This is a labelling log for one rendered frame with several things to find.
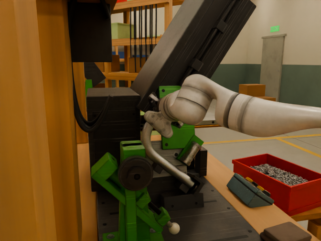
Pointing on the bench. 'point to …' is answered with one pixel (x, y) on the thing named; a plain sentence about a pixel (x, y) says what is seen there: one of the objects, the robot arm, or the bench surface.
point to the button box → (248, 192)
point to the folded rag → (285, 233)
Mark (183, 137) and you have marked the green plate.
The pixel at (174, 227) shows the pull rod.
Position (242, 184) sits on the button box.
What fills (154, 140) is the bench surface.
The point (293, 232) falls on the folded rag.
